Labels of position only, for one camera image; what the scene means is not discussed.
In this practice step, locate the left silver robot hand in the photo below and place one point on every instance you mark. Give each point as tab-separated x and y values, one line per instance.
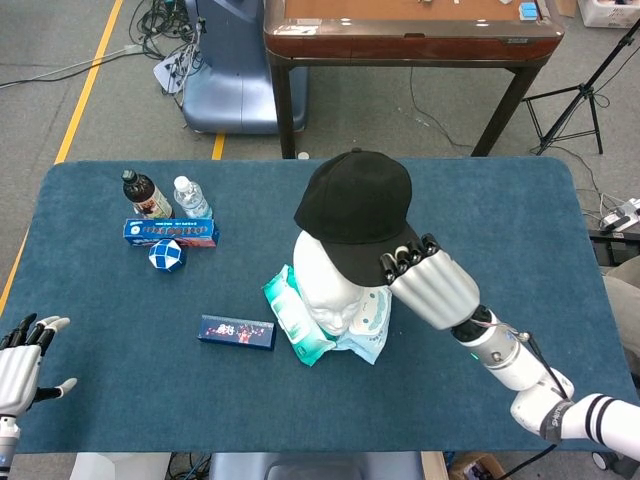
17	372

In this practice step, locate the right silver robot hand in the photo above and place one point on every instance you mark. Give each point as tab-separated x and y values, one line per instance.
435	287

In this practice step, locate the black baseball cap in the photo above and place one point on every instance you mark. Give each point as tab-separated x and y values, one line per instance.
357	210

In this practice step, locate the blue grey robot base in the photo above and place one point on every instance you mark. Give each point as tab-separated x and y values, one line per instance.
235	85

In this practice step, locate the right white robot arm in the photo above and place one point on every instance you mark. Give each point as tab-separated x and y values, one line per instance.
530	370

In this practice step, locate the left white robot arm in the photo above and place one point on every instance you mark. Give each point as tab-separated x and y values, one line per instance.
7	445

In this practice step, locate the white mannequin head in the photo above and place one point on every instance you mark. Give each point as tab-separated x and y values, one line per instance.
330	295

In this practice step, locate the light blue wipes pack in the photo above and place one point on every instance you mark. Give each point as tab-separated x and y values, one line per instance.
370	325

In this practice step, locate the blue felt table mat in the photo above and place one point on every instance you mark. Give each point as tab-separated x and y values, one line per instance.
150	390

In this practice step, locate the teal wet wipes pack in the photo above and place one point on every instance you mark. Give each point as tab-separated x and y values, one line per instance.
292	320

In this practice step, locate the cardboard box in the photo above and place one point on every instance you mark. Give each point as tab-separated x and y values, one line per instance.
475	467

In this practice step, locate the blue white snake cube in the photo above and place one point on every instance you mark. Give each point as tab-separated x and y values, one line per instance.
166	255

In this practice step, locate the white power strip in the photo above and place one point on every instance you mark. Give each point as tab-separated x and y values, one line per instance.
622	215

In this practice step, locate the dark blue long box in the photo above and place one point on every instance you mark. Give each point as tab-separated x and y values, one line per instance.
236	332

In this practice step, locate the blue red cookie box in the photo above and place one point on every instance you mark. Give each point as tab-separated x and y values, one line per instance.
170	233

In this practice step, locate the blue grey robot torso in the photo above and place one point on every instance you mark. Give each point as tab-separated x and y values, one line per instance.
310	466

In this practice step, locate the dark brown drink bottle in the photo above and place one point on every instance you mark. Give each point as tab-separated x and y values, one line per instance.
147	197

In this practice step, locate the black tripod stand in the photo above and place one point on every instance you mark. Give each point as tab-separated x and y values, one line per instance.
580	95

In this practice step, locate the clear water bottle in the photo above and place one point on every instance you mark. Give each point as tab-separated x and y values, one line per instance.
192	199

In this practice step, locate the brown mahjong table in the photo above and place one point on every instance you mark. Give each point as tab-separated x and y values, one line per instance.
415	40

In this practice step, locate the white storage box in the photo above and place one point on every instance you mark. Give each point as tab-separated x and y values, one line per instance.
607	12

